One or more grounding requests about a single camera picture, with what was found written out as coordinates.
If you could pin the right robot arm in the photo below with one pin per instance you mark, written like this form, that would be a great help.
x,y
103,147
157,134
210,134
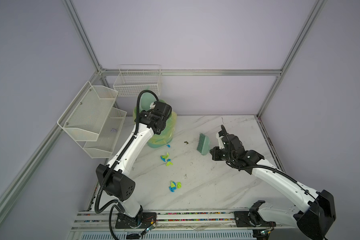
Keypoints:
x,y
313,212

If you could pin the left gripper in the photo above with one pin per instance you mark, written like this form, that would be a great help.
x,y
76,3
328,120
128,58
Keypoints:
x,y
142,112

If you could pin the aluminium frame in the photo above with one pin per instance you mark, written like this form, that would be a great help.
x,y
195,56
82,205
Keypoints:
x,y
15,189

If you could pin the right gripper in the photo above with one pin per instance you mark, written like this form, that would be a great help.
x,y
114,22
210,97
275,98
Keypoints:
x,y
214,153

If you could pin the green plastic dustpan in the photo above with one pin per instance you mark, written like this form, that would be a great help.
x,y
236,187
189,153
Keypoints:
x,y
145,101

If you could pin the white wire basket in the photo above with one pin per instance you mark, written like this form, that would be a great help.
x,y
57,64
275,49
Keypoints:
x,y
132,79

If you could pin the upper white mesh shelf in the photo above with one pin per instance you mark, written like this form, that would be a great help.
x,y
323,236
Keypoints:
x,y
85,117

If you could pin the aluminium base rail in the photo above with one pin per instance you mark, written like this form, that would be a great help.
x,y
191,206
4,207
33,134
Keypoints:
x,y
179,225

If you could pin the green hand brush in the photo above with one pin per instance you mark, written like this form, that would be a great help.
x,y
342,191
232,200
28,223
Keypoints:
x,y
203,145

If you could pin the lower white mesh shelf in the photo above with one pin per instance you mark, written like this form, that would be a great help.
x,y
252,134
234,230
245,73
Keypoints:
x,y
106,143

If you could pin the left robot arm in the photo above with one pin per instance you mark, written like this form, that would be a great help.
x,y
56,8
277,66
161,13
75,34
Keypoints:
x,y
116,188

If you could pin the green trash bin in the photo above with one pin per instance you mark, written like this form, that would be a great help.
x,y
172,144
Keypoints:
x,y
160,118

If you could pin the white mesh shelf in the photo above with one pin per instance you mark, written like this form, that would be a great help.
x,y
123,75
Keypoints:
x,y
106,143
85,117

